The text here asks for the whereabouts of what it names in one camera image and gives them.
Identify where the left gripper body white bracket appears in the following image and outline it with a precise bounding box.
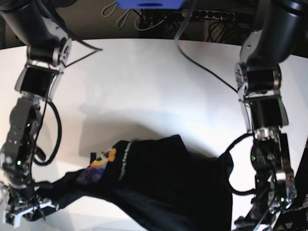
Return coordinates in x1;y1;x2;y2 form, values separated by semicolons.
235;192;296;231

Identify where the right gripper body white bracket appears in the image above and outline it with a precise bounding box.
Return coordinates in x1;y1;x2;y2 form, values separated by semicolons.
0;182;60;229

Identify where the black t-shirt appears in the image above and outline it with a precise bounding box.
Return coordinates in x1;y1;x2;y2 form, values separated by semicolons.
38;135;233;231

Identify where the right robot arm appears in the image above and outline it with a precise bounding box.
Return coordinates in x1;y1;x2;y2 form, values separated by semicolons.
0;0;72;228

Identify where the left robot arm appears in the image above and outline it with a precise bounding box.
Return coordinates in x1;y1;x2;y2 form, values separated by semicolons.
234;0;308;231

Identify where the black power strip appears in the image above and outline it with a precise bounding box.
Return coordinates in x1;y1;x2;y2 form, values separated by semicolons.
191;10;236;22

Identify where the blue box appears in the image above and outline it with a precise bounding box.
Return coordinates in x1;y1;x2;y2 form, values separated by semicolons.
116;0;184;9

